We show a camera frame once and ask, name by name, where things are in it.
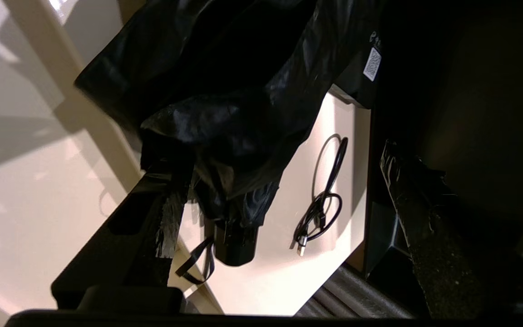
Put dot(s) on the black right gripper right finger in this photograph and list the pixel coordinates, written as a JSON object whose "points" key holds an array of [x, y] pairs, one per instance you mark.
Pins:
{"points": [[434, 236]]}

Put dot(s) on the black umbrella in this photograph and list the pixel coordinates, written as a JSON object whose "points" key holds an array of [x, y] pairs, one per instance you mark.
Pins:
{"points": [[225, 113]]}

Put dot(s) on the black television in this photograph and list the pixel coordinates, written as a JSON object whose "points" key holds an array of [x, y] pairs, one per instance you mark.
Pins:
{"points": [[470, 91]]}

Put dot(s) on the white low cabinet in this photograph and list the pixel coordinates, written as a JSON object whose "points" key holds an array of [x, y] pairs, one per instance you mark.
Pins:
{"points": [[279, 272]]}

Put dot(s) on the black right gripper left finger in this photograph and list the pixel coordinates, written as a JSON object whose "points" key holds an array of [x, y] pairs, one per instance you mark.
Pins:
{"points": [[125, 245]]}

